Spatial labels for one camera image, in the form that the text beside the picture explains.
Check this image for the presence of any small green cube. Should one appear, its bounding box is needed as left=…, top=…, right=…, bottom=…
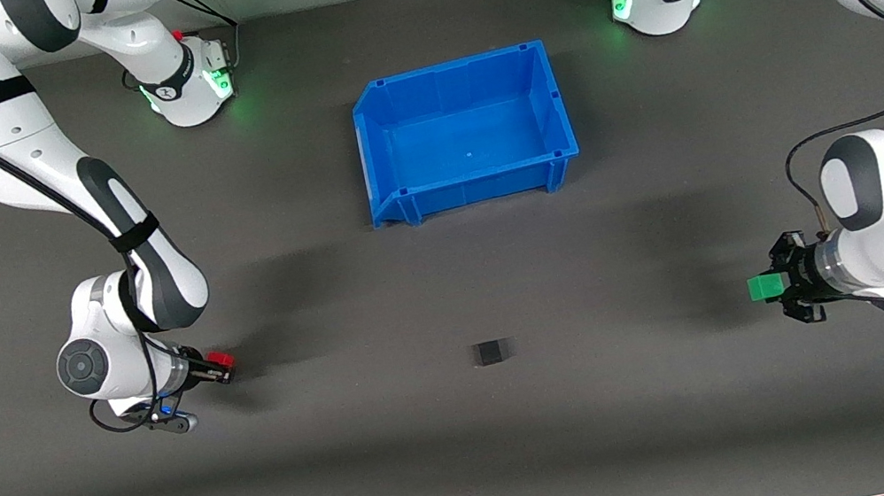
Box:
left=746, top=272, right=784, bottom=304

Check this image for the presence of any small black cube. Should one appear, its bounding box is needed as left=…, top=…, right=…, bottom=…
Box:
left=473, top=339, right=506, bottom=368

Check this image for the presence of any black right arm base cable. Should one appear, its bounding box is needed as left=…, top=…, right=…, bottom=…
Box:
left=166, top=0, right=248, bottom=84

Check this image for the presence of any small red cube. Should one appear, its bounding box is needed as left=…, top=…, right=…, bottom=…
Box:
left=205, top=346, right=237, bottom=374

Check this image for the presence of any blue plastic storage bin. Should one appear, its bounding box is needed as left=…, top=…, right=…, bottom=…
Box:
left=345, top=36, right=588, bottom=234

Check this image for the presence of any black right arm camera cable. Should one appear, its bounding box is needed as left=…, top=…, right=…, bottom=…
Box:
left=0, top=0, right=193, bottom=454

